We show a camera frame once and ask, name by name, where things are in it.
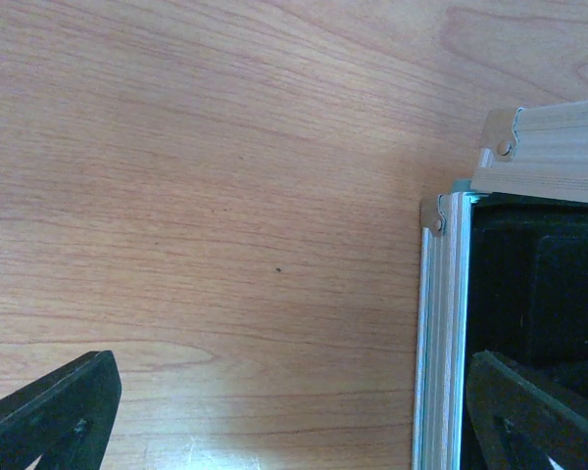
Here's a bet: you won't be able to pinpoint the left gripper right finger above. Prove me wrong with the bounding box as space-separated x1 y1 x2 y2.
465 351 588 469

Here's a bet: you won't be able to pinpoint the aluminium poker case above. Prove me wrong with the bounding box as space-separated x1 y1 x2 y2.
413 101 588 469

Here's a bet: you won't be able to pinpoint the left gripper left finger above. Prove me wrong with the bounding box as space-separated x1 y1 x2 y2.
0 351 122 469

